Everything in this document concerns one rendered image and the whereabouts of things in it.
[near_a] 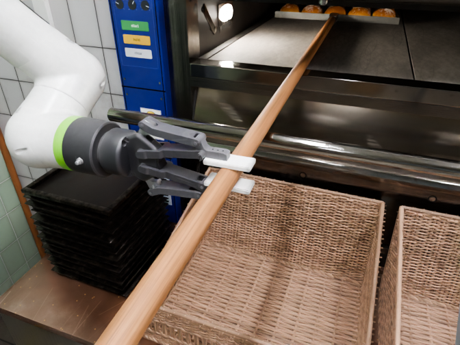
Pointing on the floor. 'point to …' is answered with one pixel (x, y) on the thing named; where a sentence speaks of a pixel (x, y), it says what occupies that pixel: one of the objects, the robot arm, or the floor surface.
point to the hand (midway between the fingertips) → (230, 172)
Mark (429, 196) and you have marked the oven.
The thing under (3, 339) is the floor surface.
